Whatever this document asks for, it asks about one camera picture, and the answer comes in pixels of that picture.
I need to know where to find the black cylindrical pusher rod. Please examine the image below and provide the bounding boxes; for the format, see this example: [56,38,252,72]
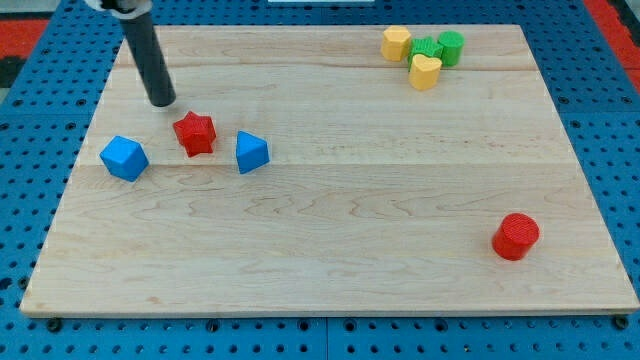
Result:
[120,12,176,107]

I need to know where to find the grey rod mount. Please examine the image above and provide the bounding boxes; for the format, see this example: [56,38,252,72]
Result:
[84,0,152,19]

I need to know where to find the red star block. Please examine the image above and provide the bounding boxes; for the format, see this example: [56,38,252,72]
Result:
[173,111,217,157]

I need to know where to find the blue triangle block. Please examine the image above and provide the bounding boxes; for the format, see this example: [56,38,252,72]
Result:
[235,131,270,174]

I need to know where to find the green star block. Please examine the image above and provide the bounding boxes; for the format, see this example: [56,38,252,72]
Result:
[407,36,444,69]

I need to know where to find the blue cube block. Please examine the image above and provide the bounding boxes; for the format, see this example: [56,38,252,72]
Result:
[99,135,149,182]

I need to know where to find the light wooden board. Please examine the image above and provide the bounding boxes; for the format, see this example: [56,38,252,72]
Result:
[21,25,639,318]

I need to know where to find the yellow hexagon block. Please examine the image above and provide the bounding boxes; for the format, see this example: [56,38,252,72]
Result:
[380,25,412,62]

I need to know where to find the yellow heart block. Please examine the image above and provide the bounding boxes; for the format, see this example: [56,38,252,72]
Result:
[408,54,442,91]

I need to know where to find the green cylinder block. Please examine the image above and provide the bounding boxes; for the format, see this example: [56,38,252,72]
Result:
[438,31,465,67]

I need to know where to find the red cylinder block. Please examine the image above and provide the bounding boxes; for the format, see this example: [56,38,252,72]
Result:
[492,213,540,261]

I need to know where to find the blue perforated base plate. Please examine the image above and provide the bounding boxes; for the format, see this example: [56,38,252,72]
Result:
[1,0,639,359]

